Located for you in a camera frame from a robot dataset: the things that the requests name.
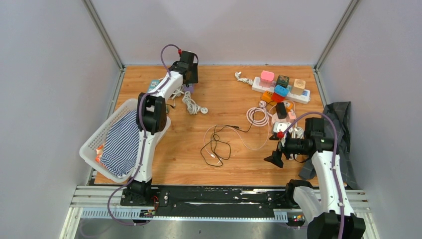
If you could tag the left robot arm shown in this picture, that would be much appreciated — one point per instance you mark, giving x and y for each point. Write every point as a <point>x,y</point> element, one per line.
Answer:
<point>153,122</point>

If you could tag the pink cube socket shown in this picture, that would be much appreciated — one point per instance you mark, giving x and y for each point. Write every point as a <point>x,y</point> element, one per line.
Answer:
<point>266,79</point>

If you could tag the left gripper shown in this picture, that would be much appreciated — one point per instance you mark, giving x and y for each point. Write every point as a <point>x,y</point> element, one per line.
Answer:
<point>192,78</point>

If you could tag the purple power strip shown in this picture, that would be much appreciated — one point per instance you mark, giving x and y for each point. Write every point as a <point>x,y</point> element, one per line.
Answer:
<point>188,88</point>

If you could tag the red cube socket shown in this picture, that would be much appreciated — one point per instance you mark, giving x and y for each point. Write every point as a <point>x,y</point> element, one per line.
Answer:
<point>277,98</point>

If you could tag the pink round socket hub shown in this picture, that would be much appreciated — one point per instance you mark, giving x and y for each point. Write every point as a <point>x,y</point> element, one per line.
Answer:
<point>275,119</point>

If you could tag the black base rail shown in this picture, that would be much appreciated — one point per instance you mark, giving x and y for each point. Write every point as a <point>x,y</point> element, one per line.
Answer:
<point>213,201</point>

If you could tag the dark grey cloth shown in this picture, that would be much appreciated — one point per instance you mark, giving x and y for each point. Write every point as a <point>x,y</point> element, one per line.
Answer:
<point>339,113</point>

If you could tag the white plastic basket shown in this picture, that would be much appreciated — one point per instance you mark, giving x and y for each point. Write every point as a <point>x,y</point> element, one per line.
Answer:
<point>92,149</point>

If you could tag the orange power strip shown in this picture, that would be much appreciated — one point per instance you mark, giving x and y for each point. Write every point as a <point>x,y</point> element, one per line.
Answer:
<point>266,96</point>

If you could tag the blue cube socket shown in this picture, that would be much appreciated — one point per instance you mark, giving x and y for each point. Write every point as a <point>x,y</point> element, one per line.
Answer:
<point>281,91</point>

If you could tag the white long power strip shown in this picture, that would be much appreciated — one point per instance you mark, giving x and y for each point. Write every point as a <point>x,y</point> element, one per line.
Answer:
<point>304,98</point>

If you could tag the dark green cube socket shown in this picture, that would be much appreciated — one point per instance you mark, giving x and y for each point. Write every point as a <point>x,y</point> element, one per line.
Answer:
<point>283,81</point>

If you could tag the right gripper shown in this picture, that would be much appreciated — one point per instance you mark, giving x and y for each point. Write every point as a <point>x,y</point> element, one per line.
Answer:
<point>275,158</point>

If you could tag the teal power strip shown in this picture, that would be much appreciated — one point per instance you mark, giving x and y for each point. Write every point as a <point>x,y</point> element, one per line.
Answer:
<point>153,85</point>

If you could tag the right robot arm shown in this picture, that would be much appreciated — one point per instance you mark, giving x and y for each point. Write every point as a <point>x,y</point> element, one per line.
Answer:
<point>331,216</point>

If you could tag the pink small adapter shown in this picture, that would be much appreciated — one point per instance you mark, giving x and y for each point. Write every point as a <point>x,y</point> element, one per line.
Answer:
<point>291,116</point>

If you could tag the striped blue white cloth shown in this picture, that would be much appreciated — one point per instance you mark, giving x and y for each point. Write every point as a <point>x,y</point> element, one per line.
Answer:
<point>121,146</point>

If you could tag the black cube adapter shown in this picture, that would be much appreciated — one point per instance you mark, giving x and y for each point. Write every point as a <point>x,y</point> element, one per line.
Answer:
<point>281,111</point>

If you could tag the beige cube socket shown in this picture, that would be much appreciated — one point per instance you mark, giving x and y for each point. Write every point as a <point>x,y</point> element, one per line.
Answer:
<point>298,86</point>

